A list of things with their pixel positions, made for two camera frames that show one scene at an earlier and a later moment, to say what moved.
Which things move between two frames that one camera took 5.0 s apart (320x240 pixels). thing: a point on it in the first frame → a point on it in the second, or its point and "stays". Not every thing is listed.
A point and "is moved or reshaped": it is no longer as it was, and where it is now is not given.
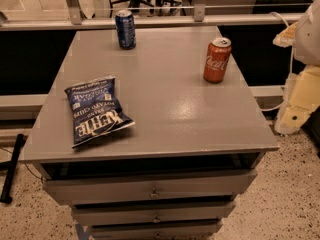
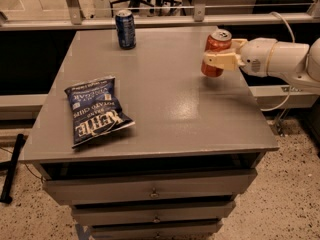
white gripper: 309,39 → 256,58
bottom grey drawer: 173,231 stays
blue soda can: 126,30 stays
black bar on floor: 9,167 stays
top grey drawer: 147,187 stays
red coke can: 217,57 is moved or reshaped
